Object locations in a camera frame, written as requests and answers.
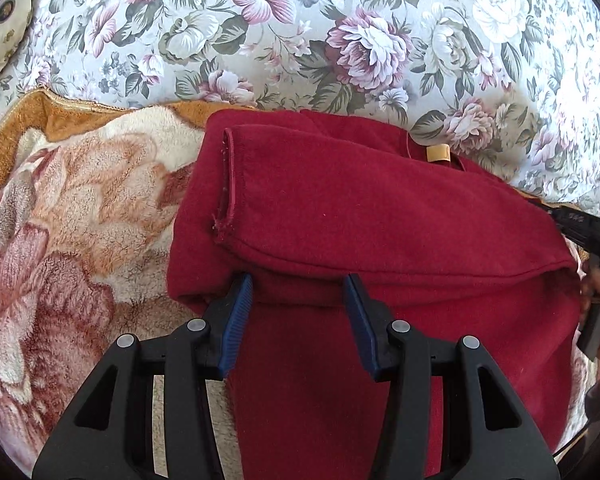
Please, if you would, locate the floral bedsheet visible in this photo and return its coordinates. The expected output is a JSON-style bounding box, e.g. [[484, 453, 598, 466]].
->
[[0, 0, 600, 216]]

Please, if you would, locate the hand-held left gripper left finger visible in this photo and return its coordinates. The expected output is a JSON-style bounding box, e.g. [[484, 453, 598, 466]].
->
[[31, 272, 255, 480]]

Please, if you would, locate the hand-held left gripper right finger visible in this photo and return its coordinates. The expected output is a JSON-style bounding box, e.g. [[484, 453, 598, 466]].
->
[[342, 274, 561, 480]]

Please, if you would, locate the person's right hand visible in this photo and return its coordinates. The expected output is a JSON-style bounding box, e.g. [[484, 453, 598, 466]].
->
[[579, 265, 600, 323]]

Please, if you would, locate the plush floral blanket orange border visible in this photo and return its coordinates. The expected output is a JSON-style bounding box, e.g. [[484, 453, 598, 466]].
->
[[0, 87, 600, 478]]

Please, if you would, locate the dark red fleece garment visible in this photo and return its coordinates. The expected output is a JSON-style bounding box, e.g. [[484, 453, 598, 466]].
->
[[167, 109, 583, 480]]

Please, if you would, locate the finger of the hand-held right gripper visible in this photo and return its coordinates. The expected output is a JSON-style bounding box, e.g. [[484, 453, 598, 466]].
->
[[527, 199, 600, 250]]

